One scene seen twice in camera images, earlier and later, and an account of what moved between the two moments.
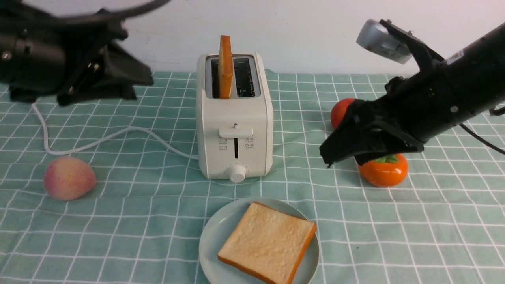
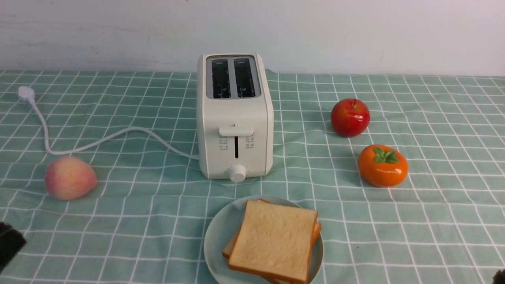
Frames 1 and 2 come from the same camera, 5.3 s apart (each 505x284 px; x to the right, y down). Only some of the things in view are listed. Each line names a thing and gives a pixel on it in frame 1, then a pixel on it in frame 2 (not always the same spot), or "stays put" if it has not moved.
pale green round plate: x=221 y=226 stays put
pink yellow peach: x=68 y=178 stays put
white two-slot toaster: x=235 y=136 stays put
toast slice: x=225 y=68 → x=274 y=239
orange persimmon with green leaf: x=387 y=171 stays put
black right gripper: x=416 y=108 → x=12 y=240
